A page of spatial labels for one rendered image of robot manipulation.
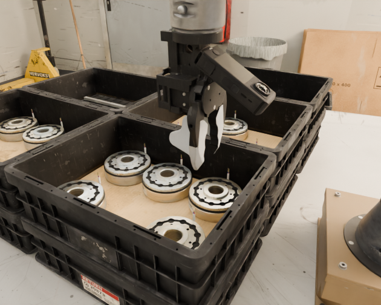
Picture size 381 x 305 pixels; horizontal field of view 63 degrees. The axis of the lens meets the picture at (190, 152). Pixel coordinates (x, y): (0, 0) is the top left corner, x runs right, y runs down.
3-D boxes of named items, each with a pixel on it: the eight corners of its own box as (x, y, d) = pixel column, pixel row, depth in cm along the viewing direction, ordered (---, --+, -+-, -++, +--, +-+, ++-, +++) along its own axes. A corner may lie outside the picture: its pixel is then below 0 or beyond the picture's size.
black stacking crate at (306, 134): (326, 111, 109) (333, 79, 103) (305, 145, 87) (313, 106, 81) (223, 92, 127) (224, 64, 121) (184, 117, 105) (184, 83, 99)
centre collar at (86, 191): (95, 193, 59) (94, 190, 59) (72, 206, 55) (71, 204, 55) (79, 184, 62) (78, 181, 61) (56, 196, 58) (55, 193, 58)
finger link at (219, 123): (198, 137, 59) (191, 95, 53) (225, 144, 57) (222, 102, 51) (189, 147, 58) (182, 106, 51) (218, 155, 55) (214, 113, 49)
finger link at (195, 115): (197, 140, 50) (204, 86, 47) (207, 143, 49) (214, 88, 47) (182, 147, 46) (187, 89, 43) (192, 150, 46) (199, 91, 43)
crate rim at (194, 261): (277, 164, 59) (279, 154, 58) (199, 278, 37) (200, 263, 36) (119, 121, 77) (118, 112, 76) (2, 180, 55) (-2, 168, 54)
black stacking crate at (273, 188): (305, 146, 86) (313, 107, 81) (270, 204, 64) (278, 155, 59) (184, 117, 104) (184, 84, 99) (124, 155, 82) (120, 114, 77)
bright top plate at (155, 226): (217, 235, 50) (218, 233, 50) (177, 277, 43) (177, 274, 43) (169, 210, 55) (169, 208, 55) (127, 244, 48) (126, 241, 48)
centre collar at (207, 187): (233, 189, 60) (233, 186, 60) (221, 203, 56) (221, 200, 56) (210, 181, 62) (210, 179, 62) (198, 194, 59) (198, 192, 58)
